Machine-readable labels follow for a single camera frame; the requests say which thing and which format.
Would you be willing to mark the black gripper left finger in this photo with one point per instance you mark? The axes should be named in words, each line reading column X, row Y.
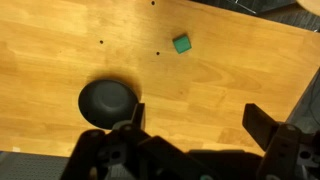
column 143, row 156

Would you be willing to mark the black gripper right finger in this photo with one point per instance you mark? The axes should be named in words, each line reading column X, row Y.
column 290, row 154

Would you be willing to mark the green block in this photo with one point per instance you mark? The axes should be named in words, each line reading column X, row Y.
column 182, row 44

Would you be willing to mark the black bowl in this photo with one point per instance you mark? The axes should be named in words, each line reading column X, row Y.
column 103, row 103

